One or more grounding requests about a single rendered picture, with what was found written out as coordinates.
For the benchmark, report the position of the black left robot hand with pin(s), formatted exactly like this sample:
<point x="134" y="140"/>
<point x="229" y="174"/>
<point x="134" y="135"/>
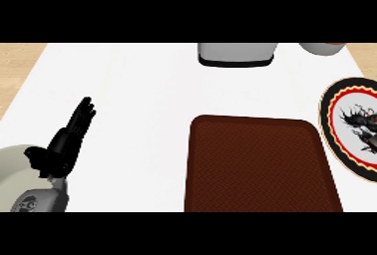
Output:
<point x="62" y="146"/>

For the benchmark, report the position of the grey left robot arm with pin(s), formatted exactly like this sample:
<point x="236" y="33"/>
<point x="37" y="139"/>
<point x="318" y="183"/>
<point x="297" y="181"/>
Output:
<point x="40" y="200"/>

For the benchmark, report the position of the brown rectangular tray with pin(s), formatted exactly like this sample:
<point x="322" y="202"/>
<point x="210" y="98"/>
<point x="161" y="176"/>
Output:
<point x="258" y="166"/>

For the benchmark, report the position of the black red patterned plate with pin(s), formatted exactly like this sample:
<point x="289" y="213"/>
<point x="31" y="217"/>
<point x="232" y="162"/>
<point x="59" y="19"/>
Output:
<point x="352" y="127"/>

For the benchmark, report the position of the pale beige round object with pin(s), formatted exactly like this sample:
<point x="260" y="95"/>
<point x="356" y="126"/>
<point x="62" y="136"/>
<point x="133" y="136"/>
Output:
<point x="16" y="172"/>

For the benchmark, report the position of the grey round container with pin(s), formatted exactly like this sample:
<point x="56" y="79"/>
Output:
<point x="322" y="48"/>

